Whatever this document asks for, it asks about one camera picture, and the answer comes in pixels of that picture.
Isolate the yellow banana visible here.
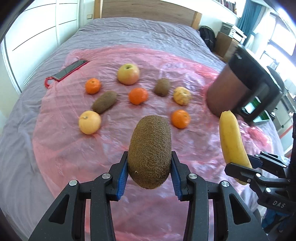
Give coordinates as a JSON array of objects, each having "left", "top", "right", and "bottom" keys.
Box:
[{"left": 219, "top": 110, "right": 253, "bottom": 185}]

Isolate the large brown kiwi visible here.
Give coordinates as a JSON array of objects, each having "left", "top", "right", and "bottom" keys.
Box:
[{"left": 127, "top": 115, "right": 171, "bottom": 189}]

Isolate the pale orange grapefruit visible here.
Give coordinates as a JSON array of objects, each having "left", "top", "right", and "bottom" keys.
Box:
[{"left": 78, "top": 110, "right": 101, "bottom": 135}]

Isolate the elongated brown kiwi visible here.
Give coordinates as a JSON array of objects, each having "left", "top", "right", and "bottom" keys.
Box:
[{"left": 91, "top": 91, "right": 117, "bottom": 114}]

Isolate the peeled-looking yellow mandarin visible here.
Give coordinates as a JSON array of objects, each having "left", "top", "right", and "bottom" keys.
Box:
[{"left": 173, "top": 86, "right": 192, "bottom": 106}]

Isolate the small round kiwi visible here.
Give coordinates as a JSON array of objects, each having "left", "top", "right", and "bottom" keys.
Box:
[{"left": 154, "top": 78, "right": 171, "bottom": 96}]

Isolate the yellow-red apple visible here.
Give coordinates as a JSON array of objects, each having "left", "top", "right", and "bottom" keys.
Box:
[{"left": 117, "top": 63, "right": 140, "bottom": 85}]

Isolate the green fruit tray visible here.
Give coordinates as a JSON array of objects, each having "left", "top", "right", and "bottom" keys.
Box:
[{"left": 240, "top": 96, "right": 271, "bottom": 126}]

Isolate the pink plastic sheet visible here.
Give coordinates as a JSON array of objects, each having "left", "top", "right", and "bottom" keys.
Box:
[{"left": 32, "top": 45, "right": 273, "bottom": 241}]

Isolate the black copper electric kettle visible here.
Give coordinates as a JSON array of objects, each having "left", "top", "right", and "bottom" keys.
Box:
[{"left": 206, "top": 45, "right": 283, "bottom": 121}]

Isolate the grey bed cover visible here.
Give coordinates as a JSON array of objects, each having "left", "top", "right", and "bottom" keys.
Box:
[{"left": 1, "top": 18, "right": 224, "bottom": 240}]

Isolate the grey office chair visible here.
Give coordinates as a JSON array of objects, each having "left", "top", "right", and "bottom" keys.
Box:
[{"left": 267, "top": 66, "right": 287, "bottom": 94}]

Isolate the wooden drawer cabinet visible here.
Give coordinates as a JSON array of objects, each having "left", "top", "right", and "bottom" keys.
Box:
[{"left": 214, "top": 32, "right": 240, "bottom": 62}]

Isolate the smartphone in red case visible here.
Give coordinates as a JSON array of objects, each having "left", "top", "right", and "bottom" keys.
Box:
[{"left": 44, "top": 59, "right": 89, "bottom": 89}]

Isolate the white printer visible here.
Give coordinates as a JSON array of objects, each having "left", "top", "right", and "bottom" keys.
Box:
[{"left": 220, "top": 23, "right": 247, "bottom": 44}]

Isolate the black backpack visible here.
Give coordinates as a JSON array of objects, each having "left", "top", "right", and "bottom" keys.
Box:
[{"left": 199, "top": 26, "right": 216, "bottom": 52}]

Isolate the right teal curtain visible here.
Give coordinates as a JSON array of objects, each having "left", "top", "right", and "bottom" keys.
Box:
[{"left": 238, "top": 0, "right": 263, "bottom": 36}]

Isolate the row of books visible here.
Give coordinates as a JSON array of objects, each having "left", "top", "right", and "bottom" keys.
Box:
[{"left": 216, "top": 0, "right": 237, "bottom": 14}]

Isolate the white sliding wardrobe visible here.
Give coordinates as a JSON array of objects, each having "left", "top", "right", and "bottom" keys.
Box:
[{"left": 1, "top": 1, "right": 79, "bottom": 92}]

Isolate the wooden headboard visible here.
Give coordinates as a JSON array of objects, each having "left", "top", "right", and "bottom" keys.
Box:
[{"left": 93, "top": 0, "right": 202, "bottom": 30}]

